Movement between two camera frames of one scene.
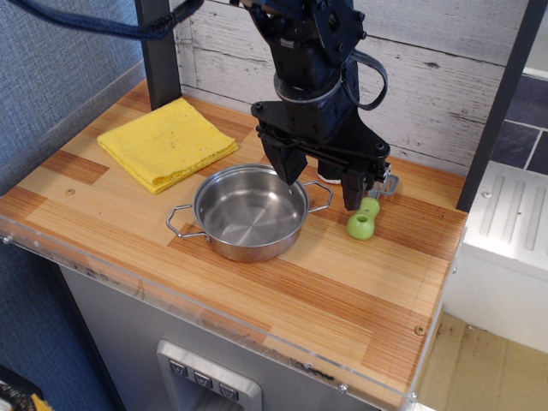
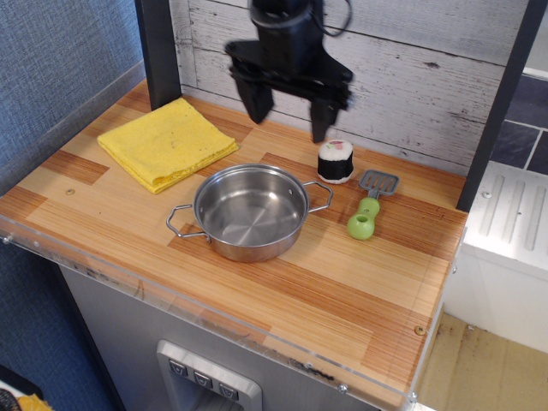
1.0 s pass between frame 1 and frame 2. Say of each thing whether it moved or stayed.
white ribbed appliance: stayed
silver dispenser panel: stayed
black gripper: moved
